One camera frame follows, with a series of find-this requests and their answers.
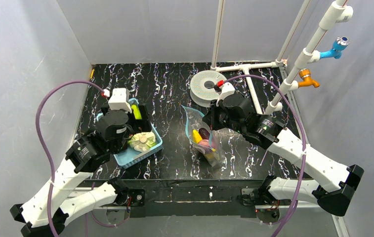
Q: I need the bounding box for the light blue plastic basket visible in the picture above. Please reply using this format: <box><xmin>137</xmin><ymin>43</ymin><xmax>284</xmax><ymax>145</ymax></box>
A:
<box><xmin>96</xmin><ymin>98</ymin><xmax>163</xmax><ymax>169</ymax></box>

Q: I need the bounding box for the purple toy eggplant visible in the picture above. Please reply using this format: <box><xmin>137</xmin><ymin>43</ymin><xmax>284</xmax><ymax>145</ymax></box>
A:
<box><xmin>198</xmin><ymin>128</ymin><xmax>210</xmax><ymax>140</ymax></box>

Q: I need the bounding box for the clear zip top bag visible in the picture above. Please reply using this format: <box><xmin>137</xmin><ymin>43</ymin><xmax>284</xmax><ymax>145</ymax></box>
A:
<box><xmin>182</xmin><ymin>106</ymin><xmax>225</xmax><ymax>167</ymax></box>

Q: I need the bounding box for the yellow toy banana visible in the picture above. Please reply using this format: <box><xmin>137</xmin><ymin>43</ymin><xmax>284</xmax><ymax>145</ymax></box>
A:
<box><xmin>192</xmin><ymin>129</ymin><xmax>202</xmax><ymax>144</ymax></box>
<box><xmin>204</xmin><ymin>152</ymin><xmax>218</xmax><ymax>162</ymax></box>

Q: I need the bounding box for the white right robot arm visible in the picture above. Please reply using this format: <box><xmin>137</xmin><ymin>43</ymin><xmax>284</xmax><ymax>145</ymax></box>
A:
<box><xmin>203</xmin><ymin>93</ymin><xmax>364</xmax><ymax>217</ymax></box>

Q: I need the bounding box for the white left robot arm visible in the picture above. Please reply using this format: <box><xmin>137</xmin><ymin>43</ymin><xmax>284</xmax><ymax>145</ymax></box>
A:
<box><xmin>10</xmin><ymin>105</ymin><xmax>153</xmax><ymax>237</ymax></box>

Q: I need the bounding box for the green white toy cabbage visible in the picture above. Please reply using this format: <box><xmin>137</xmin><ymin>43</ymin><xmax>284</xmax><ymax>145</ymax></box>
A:
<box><xmin>127</xmin><ymin>132</ymin><xmax>157</xmax><ymax>152</ymax></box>

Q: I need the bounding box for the green toy pear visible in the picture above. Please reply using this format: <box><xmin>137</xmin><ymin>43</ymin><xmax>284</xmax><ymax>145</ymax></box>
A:
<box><xmin>131</xmin><ymin>104</ymin><xmax>142</xmax><ymax>120</ymax></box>

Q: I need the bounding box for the white perforated filament spool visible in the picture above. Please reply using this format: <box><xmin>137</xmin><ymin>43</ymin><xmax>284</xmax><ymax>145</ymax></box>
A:
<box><xmin>190</xmin><ymin>70</ymin><xmax>227</xmax><ymax>108</ymax></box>

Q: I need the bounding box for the reddish toy sweet potato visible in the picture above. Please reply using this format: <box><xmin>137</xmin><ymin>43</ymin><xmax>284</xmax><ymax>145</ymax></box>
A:
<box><xmin>198</xmin><ymin>139</ymin><xmax>216</xmax><ymax>155</ymax></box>

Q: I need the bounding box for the orange plastic tap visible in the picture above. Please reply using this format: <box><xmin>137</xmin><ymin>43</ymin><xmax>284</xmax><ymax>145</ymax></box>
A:
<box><xmin>290</xmin><ymin>69</ymin><xmax>320</xmax><ymax>91</ymax></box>

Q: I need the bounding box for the blue plastic tap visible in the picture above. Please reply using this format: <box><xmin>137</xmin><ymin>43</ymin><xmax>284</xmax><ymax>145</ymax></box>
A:
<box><xmin>309</xmin><ymin>36</ymin><xmax>350</xmax><ymax>63</ymax></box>

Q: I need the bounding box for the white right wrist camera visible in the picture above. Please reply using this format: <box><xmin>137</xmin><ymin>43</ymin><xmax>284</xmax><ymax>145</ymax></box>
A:
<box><xmin>214</xmin><ymin>80</ymin><xmax>236</xmax><ymax>104</ymax></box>

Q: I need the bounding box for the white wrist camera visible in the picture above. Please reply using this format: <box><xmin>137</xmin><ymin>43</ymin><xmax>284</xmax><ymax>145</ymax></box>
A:
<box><xmin>214</xmin><ymin>80</ymin><xmax>236</xmax><ymax>104</ymax></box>
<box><xmin>103</xmin><ymin>88</ymin><xmax>132</xmax><ymax>113</ymax></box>

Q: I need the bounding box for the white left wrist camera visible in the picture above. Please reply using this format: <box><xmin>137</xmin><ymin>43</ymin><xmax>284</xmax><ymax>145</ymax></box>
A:
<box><xmin>103</xmin><ymin>88</ymin><xmax>132</xmax><ymax>113</ymax></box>

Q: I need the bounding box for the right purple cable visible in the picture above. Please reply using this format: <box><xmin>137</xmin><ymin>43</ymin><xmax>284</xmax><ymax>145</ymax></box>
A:
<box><xmin>222</xmin><ymin>74</ymin><xmax>307</xmax><ymax>237</ymax></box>

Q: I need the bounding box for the purple cable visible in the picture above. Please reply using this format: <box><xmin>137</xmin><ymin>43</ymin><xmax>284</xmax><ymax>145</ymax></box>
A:
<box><xmin>222</xmin><ymin>74</ymin><xmax>307</xmax><ymax>237</ymax></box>
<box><xmin>35</xmin><ymin>80</ymin><xmax>109</xmax><ymax>237</ymax></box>

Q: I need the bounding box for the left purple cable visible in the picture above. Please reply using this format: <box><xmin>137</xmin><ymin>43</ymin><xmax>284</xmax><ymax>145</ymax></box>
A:
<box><xmin>35</xmin><ymin>80</ymin><xmax>109</xmax><ymax>237</ymax></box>

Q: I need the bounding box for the white PVC pipe frame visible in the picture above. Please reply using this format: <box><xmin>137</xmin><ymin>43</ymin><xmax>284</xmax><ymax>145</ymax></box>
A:
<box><xmin>210</xmin><ymin>0</ymin><xmax>353</xmax><ymax>115</ymax></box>

